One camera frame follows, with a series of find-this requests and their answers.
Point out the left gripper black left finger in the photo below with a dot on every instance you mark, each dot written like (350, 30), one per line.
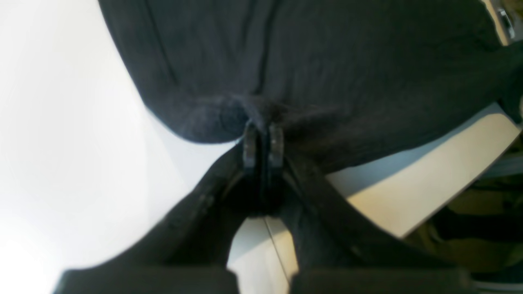
(187, 251)

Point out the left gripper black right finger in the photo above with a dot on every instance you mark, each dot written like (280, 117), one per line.
(339, 250)

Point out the black T-shirt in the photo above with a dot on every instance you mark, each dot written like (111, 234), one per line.
(349, 81)

